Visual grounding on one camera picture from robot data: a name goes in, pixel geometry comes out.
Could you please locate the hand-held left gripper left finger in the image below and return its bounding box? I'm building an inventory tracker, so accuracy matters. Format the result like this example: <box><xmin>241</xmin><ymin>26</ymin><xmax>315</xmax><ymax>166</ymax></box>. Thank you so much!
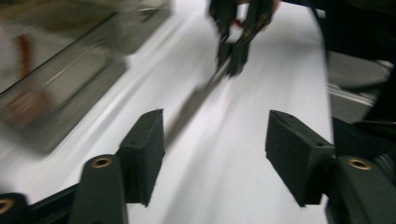
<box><xmin>116</xmin><ymin>108</ymin><xmax>165</xmax><ymax>207</ymax></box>

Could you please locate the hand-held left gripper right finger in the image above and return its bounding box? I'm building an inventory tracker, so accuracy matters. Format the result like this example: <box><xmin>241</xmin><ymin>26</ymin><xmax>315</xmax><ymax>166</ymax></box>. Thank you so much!
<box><xmin>264</xmin><ymin>109</ymin><xmax>336</xmax><ymax>208</ymax></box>

